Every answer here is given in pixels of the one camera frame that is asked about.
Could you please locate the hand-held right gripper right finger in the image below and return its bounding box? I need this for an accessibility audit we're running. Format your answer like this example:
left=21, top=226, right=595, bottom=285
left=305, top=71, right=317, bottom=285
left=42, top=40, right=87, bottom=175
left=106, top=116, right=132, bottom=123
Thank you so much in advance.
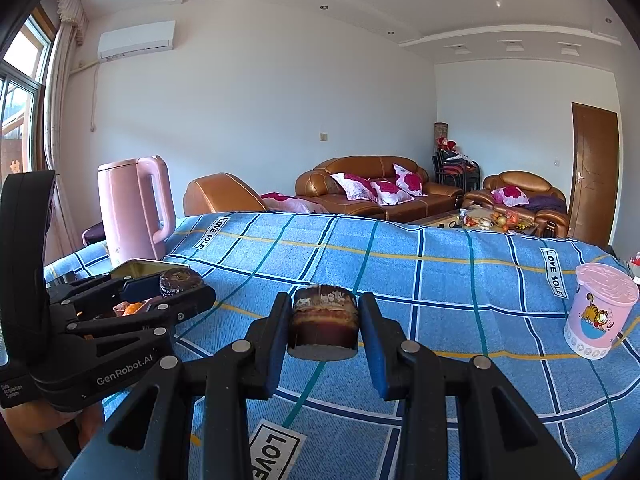
left=357, top=292, right=583, bottom=480

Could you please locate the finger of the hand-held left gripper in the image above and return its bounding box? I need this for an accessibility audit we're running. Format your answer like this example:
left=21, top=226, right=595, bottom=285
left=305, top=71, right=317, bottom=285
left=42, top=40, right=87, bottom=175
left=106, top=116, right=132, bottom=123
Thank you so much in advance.
left=66, top=285, right=217, bottom=341
left=47, top=273, right=163, bottom=319

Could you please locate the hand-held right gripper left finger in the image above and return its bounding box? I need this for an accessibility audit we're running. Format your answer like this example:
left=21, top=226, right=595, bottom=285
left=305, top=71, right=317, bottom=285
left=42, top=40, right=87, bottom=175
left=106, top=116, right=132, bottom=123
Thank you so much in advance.
left=60, top=292, right=292, bottom=480

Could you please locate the pink metal tin box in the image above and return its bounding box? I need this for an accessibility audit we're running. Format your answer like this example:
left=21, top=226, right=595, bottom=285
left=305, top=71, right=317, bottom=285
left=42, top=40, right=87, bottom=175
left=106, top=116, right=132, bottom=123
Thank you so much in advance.
left=107, top=258, right=191, bottom=321

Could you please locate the glossy chocolate pie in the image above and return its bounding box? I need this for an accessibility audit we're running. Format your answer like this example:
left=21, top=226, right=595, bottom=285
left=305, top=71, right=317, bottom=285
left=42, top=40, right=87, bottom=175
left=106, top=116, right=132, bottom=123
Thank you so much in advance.
left=159, top=267, right=203, bottom=297

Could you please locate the layered chocolate cake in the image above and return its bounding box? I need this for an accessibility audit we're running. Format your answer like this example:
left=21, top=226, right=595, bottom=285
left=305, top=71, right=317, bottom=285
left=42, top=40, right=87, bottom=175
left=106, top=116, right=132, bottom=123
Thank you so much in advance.
left=286, top=284, right=361, bottom=362

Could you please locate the person's left hand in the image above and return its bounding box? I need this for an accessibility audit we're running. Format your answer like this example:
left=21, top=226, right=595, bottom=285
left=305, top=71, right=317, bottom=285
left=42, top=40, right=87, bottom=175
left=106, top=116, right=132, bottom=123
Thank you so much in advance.
left=0, top=400, right=104, bottom=472

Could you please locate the purple cushioned stool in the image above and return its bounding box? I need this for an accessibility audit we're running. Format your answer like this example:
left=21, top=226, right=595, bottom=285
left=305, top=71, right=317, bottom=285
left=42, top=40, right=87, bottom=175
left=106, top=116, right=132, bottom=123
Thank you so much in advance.
left=82, top=222, right=108, bottom=246

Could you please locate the pink electric kettle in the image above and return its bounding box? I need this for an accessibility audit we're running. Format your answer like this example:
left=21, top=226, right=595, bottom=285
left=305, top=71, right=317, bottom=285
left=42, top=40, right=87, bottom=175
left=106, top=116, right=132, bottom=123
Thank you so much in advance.
left=97, top=156, right=177, bottom=267

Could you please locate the blue plaid tablecloth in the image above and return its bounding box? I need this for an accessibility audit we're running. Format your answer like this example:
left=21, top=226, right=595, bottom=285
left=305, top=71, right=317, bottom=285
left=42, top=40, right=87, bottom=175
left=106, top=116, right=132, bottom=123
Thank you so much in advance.
left=44, top=211, right=640, bottom=480

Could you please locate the brown leather chaise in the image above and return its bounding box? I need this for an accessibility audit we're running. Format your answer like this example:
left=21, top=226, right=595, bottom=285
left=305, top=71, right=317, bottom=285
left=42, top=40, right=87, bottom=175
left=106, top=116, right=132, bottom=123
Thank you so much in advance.
left=183, top=173, right=268, bottom=217

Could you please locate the cluttered coffee table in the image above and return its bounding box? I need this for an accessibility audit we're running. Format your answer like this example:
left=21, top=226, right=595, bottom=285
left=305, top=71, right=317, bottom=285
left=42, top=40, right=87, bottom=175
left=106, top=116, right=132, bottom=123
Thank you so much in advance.
left=407, top=207, right=541, bottom=236

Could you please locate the pink cloth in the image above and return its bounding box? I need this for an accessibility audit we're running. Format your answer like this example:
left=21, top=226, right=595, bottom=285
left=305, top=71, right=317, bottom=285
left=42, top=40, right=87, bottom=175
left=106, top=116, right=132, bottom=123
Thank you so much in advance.
left=259, top=191, right=326, bottom=213

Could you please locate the pale curtain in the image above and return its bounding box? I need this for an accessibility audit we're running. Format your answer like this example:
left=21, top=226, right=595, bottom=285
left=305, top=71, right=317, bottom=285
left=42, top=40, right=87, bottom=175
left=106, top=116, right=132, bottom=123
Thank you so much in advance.
left=42, top=0, right=88, bottom=256

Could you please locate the white magenta floral pillow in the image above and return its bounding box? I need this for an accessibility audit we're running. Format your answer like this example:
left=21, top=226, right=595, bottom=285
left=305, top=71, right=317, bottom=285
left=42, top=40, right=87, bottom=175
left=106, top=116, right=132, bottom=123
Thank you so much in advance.
left=331, top=173, right=378, bottom=203
left=369, top=180, right=416, bottom=206
left=491, top=186, right=530, bottom=207
left=392, top=163, right=430, bottom=197

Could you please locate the window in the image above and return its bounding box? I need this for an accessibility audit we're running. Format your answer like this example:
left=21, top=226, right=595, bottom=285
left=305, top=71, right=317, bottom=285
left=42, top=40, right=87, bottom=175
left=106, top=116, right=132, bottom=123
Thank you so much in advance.
left=0, top=15, right=56, bottom=176

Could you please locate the brown leather sofa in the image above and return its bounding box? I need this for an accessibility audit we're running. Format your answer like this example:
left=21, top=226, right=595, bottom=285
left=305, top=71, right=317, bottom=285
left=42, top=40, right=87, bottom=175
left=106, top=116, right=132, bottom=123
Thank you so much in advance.
left=295, top=156, right=465, bottom=221

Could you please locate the stack of dark chairs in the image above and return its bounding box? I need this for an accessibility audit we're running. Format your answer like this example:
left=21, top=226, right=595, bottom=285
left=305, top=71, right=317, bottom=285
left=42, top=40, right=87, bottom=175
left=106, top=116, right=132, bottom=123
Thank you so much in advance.
left=432, top=152, right=481, bottom=191

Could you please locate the brown leather armchair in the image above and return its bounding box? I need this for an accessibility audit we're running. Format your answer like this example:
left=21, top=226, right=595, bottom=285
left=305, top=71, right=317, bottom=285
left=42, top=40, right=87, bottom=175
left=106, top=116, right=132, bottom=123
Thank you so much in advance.
left=461, top=171, right=571, bottom=238

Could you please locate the pink cartoon cup with lid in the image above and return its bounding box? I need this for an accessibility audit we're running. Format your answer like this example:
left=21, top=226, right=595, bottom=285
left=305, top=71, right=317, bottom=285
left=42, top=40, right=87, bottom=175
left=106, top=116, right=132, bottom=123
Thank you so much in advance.
left=564, top=262, right=640, bottom=360

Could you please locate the purple blanket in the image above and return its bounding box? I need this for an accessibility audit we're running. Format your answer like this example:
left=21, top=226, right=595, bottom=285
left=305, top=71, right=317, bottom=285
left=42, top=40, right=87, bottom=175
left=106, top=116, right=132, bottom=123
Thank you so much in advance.
left=525, top=195, right=568, bottom=214

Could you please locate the brown wooden door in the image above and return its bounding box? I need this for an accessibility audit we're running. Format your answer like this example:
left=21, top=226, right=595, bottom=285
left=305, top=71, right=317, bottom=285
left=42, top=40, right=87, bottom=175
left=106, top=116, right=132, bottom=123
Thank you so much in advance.
left=567, top=102, right=621, bottom=251

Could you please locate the white wall air conditioner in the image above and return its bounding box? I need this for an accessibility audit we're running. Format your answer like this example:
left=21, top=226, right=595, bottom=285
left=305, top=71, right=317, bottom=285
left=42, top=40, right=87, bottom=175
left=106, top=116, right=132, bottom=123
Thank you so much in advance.
left=97, top=20, right=177, bottom=63

